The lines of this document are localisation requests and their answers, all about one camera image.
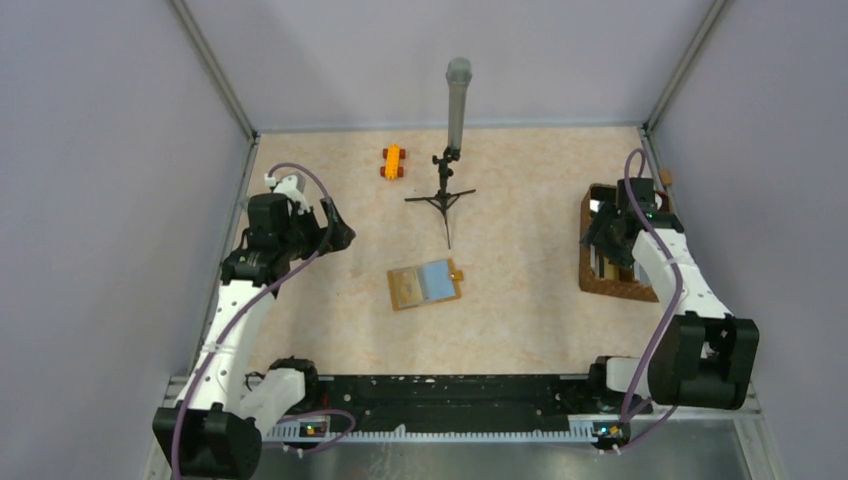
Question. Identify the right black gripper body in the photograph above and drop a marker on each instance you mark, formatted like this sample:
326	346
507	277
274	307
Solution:
601	234

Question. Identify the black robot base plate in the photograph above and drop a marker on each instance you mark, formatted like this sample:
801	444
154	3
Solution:
459	404

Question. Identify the orange toy block car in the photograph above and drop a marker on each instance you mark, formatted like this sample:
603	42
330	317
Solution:
392	169

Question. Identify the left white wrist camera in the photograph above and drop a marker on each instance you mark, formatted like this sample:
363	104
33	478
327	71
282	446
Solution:
292	186

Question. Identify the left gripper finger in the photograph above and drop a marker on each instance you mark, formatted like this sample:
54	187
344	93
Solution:
341	237
332	214

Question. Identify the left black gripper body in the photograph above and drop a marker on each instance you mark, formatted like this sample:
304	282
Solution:
303	237

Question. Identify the gold card stack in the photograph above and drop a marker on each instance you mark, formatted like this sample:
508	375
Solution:
604	269

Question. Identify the grey microphone on tripod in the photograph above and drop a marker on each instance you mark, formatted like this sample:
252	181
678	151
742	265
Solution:
458	77

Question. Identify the small wooden block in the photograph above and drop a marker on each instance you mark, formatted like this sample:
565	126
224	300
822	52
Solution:
665	177

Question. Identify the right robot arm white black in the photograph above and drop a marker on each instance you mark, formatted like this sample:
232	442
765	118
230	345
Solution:
634	247

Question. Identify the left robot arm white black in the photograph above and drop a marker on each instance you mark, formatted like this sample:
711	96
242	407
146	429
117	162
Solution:
215	428

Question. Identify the black card stack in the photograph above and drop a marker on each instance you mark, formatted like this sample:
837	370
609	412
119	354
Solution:
600	195

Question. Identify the woven wicker divided basket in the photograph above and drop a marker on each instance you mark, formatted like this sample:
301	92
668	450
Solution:
629	285

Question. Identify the white slotted cable duct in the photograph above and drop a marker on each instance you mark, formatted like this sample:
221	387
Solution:
303	432

